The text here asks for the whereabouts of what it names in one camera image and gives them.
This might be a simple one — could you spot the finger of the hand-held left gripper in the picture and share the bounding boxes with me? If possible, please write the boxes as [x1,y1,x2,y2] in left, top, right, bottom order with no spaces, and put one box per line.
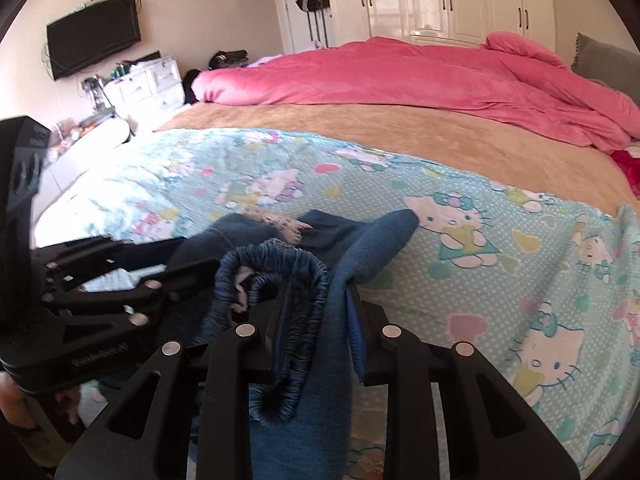
[31,236,184,283]
[41,259,222,346]

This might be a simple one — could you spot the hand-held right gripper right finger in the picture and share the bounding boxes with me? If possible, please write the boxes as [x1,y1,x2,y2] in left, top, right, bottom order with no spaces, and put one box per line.
[345,282,582,480]

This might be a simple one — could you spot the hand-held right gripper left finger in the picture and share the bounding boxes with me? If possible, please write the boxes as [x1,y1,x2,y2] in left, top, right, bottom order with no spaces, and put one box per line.
[54,279,297,480]

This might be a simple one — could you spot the blue denim pants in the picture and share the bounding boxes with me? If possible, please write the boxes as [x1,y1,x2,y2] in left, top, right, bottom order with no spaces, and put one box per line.
[165,208,420,480]

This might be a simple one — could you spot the cartoon cat printed bed sheet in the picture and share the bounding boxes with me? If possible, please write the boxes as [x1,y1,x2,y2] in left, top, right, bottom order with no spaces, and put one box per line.
[32,127,640,480]

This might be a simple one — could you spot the white cushion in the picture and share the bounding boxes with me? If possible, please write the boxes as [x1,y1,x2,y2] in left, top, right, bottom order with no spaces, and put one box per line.
[35,117,133,201]

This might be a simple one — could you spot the white dresser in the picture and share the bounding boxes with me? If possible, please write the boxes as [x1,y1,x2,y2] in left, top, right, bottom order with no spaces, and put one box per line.
[102,55,183,117]

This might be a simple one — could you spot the dark cloth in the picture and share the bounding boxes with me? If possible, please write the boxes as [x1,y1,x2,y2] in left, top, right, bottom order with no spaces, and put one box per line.
[181,67,207,107]

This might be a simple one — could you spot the black handbag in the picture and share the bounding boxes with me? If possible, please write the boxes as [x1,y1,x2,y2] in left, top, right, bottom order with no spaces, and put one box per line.
[209,50,249,69]

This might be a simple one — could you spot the pink quilt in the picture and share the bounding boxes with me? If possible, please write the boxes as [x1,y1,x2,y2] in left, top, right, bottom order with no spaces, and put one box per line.
[192,31,636,156]

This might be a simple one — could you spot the white door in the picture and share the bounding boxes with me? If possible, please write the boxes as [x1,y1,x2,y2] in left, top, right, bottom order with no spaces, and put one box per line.
[270,0,353,56]

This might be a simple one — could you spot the red floral cloth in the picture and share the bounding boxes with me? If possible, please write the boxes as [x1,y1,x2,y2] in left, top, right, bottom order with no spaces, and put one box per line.
[610,142,640,196]

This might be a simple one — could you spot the white wardrobe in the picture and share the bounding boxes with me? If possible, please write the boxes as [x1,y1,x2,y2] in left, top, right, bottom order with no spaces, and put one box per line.
[360,0,558,53]

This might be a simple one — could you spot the grey quilted pillow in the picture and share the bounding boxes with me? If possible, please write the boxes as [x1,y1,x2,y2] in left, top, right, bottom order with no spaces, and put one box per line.
[571,32,640,96]

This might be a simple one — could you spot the black wall television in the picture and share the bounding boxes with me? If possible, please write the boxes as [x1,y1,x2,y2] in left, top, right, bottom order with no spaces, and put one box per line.
[46,0,142,82]

